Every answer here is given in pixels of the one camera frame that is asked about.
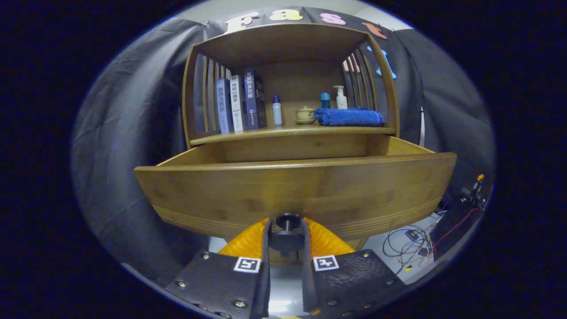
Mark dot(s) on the light blue book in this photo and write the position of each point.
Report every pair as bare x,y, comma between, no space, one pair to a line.
223,106

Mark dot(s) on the dark blue book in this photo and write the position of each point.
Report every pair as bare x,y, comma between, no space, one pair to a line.
253,99

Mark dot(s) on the white bottle with blue cap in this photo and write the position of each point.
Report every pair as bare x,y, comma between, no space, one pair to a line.
277,113

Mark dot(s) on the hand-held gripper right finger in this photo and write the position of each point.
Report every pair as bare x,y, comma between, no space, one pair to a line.
307,283

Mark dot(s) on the white pump bottle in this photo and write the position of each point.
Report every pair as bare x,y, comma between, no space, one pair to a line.
341,101

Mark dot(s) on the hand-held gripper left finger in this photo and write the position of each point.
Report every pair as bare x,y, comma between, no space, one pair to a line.
265,283

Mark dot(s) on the white book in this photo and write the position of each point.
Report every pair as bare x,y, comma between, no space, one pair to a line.
237,104

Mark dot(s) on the black backdrop cloth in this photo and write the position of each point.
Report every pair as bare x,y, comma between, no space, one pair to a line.
124,133

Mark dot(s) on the blue folded towel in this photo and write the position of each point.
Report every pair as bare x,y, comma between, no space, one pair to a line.
350,117

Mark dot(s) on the black device with orange part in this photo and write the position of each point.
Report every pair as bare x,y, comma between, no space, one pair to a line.
456,221

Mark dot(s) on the wooden drawer with black knob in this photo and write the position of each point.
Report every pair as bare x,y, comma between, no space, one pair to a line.
288,186

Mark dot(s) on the teal bottle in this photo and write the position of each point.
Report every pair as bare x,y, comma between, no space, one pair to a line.
325,101

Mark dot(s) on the beige lidded teacup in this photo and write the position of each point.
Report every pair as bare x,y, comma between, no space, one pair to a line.
305,115

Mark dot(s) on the wooden countertop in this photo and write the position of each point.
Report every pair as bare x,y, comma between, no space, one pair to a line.
283,129

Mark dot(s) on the wooden cabinet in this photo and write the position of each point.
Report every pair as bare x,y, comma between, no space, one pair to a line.
283,44

